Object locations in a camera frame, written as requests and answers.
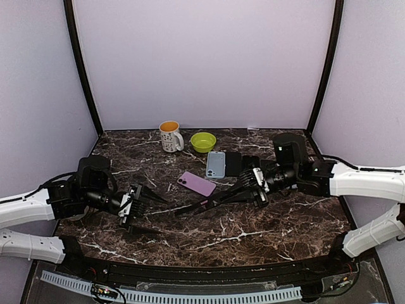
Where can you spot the black corner post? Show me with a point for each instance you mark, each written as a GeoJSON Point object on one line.
{"type": "Point", "coordinates": [327, 66]}
{"type": "Point", "coordinates": [80, 65]}

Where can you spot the small green circuit board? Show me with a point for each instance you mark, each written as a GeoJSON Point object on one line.
{"type": "Point", "coordinates": [101, 292]}

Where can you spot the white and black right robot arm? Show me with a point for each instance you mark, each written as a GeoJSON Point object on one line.
{"type": "Point", "coordinates": [326, 176]}

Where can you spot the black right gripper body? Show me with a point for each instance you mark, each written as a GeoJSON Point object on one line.
{"type": "Point", "coordinates": [261, 197]}

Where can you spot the black front table rail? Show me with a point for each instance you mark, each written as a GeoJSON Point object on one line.
{"type": "Point", "coordinates": [306, 272]}

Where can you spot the white patterned mug orange inside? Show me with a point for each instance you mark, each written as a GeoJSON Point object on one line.
{"type": "Point", "coordinates": [171, 138]}

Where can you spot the black right corner post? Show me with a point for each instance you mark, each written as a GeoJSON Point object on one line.
{"type": "Point", "coordinates": [327, 66]}

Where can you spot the black left corner post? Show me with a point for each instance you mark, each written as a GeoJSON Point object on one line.
{"type": "Point", "coordinates": [80, 65]}

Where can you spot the lime green plastic bowl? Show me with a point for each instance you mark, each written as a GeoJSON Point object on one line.
{"type": "Point", "coordinates": [203, 142]}

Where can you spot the white slotted cable duct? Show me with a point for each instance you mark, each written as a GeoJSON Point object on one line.
{"type": "Point", "coordinates": [165, 293]}

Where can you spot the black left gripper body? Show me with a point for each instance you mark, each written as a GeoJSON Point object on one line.
{"type": "Point", "coordinates": [130, 216]}

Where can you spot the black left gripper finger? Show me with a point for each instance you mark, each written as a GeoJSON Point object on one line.
{"type": "Point", "coordinates": [147, 193]}
{"type": "Point", "coordinates": [136, 230]}

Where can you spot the light blue phone case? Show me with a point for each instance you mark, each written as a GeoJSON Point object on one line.
{"type": "Point", "coordinates": [215, 167]}

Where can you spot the dark green phone case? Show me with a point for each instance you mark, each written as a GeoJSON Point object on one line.
{"type": "Point", "coordinates": [249, 162]}

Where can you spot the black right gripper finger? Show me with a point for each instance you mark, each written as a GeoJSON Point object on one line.
{"type": "Point", "coordinates": [226, 194]}
{"type": "Point", "coordinates": [240, 197]}

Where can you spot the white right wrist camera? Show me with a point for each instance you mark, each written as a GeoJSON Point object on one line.
{"type": "Point", "coordinates": [260, 177]}

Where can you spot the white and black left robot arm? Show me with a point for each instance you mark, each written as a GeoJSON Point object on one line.
{"type": "Point", "coordinates": [67, 196]}

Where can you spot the black phone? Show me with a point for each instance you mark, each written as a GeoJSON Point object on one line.
{"type": "Point", "coordinates": [233, 164]}
{"type": "Point", "coordinates": [197, 208]}

